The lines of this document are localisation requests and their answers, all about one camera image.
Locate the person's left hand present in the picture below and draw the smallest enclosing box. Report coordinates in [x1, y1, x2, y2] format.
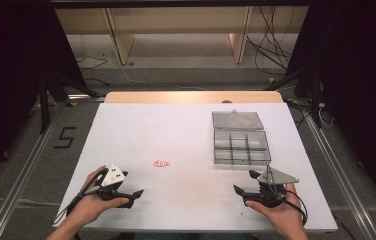
[63, 165, 130, 232]

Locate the person's right hand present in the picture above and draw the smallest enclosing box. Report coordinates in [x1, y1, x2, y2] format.
[244, 183, 306, 233]

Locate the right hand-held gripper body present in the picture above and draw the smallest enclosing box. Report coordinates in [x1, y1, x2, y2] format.
[245, 165, 300, 210]

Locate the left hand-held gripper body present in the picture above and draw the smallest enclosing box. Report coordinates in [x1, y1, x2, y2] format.
[96, 163, 134, 210]

